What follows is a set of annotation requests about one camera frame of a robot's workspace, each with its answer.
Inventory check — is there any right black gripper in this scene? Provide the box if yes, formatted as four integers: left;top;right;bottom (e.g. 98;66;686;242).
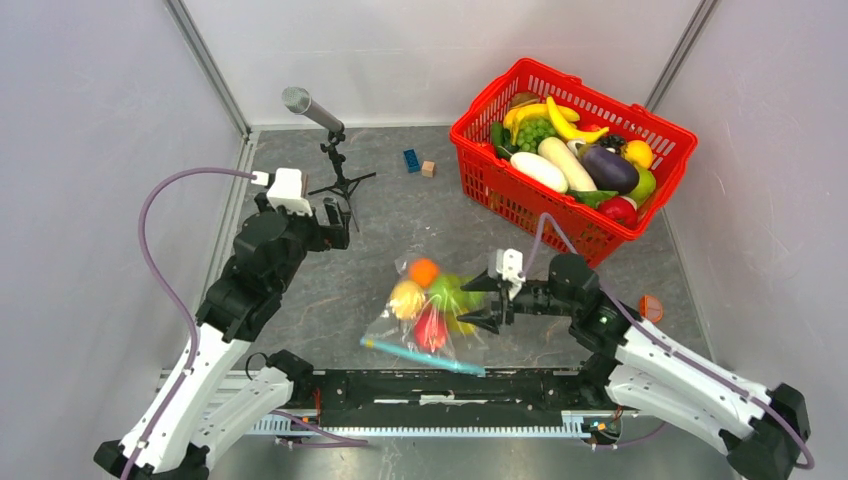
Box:
456;266;577;336

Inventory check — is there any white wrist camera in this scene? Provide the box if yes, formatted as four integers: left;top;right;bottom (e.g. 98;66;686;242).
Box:
251;168;313;217
487;249;526;300

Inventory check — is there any clear zip top bag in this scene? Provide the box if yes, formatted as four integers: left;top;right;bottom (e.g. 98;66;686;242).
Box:
360;254;488;377

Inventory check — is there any yellow lemon toy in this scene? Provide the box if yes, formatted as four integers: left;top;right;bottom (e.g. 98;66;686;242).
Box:
388;280;426;321

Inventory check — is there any red apple toy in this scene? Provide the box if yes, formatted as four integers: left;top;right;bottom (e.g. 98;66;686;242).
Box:
414;307;449;353

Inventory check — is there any white cable duct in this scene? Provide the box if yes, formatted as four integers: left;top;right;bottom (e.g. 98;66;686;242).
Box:
247;414;591;439

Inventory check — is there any green pear toy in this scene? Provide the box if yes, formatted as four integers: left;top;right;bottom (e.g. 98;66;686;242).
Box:
627;166;657;208

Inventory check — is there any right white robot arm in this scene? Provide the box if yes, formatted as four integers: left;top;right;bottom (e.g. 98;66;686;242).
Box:
460;249;813;479

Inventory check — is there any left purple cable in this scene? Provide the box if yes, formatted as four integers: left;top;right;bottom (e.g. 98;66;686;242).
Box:
119;166;369;480

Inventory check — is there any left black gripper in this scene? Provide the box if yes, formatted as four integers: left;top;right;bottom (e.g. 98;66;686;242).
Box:
257;192;351;292

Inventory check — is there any small yellow orange toy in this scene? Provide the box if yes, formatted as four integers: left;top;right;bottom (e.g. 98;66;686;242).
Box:
621;140;655;169

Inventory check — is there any orange slice toy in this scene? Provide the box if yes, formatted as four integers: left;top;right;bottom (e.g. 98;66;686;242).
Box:
639;295;664;323

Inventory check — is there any black tripod stand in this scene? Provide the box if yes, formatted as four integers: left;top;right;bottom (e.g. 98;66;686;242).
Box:
308;130;377;232

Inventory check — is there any red tomato toy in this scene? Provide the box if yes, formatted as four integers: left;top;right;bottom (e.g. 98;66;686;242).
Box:
597;196;638;228

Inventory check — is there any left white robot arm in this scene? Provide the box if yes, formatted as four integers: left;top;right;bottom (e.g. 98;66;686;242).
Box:
93;194;352;479

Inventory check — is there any grey microphone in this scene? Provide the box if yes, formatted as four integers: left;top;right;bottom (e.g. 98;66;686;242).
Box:
281;86;344;134

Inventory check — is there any purple eggplant toy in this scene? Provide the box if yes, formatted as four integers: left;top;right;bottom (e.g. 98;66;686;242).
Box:
578;145;640;195

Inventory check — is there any white radish toy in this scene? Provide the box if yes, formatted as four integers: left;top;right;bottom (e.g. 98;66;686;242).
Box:
537;137;598;192

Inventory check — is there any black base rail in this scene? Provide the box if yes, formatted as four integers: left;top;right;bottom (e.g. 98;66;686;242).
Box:
282;368;617;428

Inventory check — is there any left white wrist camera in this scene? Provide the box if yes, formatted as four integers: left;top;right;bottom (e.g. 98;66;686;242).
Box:
251;168;313;217

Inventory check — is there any yellow banana bunch toy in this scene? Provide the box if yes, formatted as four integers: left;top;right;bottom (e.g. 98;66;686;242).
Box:
502;103;580;144

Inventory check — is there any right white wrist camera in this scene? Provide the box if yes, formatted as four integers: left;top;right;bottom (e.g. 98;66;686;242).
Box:
487;249;526;300

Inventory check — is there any small wooden cube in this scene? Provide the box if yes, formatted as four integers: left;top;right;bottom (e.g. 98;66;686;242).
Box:
421;161;436;178

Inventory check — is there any green grapes toy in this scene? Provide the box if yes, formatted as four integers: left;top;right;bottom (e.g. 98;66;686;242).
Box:
514;117;557;153

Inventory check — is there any red plastic basket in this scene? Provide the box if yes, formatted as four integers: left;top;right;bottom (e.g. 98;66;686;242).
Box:
450;58;698;266

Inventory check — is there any orange fruit toy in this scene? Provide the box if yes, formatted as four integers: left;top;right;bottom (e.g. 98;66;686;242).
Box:
407;258;441;289

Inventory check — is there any white cucumber toy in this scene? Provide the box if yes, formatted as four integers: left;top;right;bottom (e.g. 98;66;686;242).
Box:
509;151;569;194

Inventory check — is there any green apple toy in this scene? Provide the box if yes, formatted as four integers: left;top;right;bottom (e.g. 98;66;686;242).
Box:
428;274;485;314

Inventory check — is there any blue toy brick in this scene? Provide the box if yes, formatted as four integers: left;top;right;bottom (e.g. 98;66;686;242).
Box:
403;149;422;173

